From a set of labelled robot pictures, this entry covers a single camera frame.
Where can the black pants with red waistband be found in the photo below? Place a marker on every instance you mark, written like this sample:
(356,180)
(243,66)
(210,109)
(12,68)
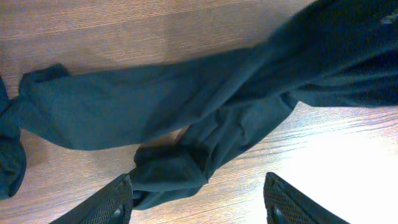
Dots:
(332,53)

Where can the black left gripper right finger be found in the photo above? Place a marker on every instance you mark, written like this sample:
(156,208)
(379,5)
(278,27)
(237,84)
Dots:
(287,205)

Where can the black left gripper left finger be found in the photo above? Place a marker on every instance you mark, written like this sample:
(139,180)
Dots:
(110,205)

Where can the black folded cloth pile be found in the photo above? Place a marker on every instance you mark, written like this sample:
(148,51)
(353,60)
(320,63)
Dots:
(13,158)

